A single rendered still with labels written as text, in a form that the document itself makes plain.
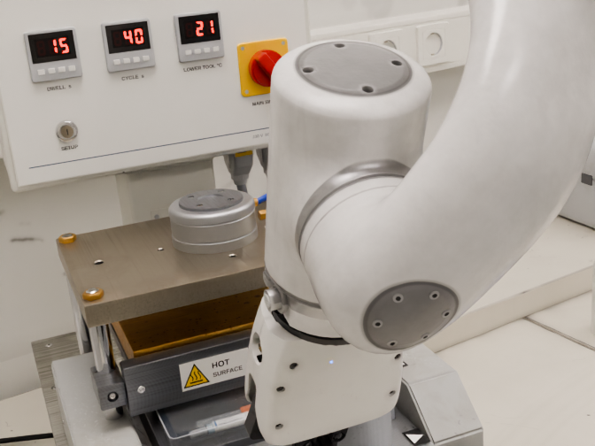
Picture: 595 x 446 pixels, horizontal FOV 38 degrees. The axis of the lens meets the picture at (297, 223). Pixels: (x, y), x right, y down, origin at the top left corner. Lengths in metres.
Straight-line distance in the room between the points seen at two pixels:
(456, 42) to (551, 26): 1.17
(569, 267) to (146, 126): 0.85
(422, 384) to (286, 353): 0.25
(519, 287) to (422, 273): 1.05
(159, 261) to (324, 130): 0.37
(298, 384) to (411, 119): 0.20
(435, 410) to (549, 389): 0.51
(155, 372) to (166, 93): 0.31
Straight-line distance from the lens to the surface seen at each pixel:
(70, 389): 0.81
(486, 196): 0.38
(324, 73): 0.44
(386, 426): 0.71
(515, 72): 0.39
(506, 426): 1.16
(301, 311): 0.50
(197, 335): 0.73
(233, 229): 0.76
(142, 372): 0.71
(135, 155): 0.89
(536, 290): 1.44
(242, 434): 0.71
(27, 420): 1.29
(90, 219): 1.33
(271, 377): 0.54
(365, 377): 0.57
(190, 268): 0.74
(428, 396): 0.76
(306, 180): 0.44
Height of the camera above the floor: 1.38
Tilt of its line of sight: 19 degrees down
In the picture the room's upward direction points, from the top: 5 degrees counter-clockwise
